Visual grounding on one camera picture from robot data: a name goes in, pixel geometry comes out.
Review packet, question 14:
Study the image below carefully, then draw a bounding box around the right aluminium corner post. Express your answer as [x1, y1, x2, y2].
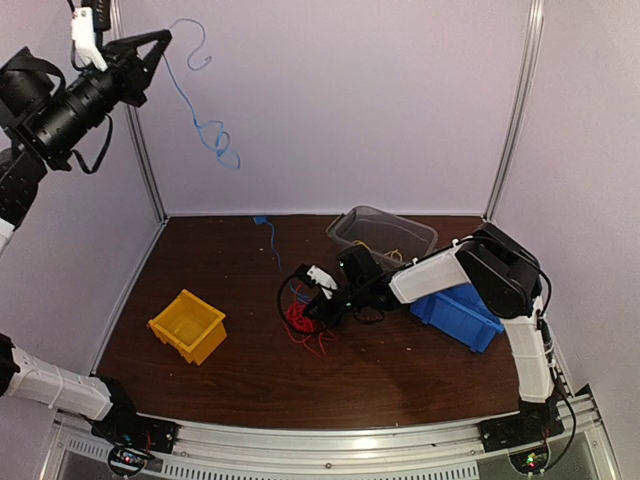
[483, 0, 545, 221]

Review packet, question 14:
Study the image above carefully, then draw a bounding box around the aluminium front rail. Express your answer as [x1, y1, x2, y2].
[36, 394, 621, 479]

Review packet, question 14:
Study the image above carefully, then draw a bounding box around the left aluminium corner post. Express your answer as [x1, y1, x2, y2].
[110, 0, 167, 223]

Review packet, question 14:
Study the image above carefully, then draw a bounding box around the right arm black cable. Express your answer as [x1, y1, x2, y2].
[276, 272, 386, 326]

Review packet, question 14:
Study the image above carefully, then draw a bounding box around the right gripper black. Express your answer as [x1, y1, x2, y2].
[303, 282, 368, 329]

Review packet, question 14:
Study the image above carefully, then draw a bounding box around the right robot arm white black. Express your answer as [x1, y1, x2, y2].
[296, 223, 557, 442]

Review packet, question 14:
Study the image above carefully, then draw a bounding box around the blue plastic bin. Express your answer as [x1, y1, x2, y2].
[410, 284, 504, 353]

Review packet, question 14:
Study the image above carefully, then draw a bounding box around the yellow plastic bin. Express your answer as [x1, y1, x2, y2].
[147, 289, 227, 366]

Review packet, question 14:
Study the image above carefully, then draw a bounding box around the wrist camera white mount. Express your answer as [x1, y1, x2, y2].
[68, 0, 111, 71]
[294, 264, 338, 299]

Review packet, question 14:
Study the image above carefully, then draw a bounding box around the red cable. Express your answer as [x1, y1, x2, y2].
[282, 284, 339, 361]

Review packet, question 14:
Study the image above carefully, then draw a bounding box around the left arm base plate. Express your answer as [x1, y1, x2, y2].
[89, 407, 178, 454]

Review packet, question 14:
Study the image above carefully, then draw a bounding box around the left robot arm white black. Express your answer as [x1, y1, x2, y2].
[1, 29, 172, 444]

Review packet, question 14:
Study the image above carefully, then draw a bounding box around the aluminium corner post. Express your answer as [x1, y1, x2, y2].
[110, 0, 167, 223]
[483, 0, 545, 221]

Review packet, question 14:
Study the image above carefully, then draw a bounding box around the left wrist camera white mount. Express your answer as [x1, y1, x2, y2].
[68, 0, 111, 71]

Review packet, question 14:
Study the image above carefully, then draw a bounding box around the clear grey plastic container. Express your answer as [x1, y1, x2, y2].
[326, 205, 438, 269]

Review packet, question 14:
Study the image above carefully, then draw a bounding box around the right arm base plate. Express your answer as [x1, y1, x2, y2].
[479, 412, 564, 453]

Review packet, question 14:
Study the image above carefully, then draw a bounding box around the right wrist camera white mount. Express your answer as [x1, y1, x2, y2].
[294, 264, 338, 299]

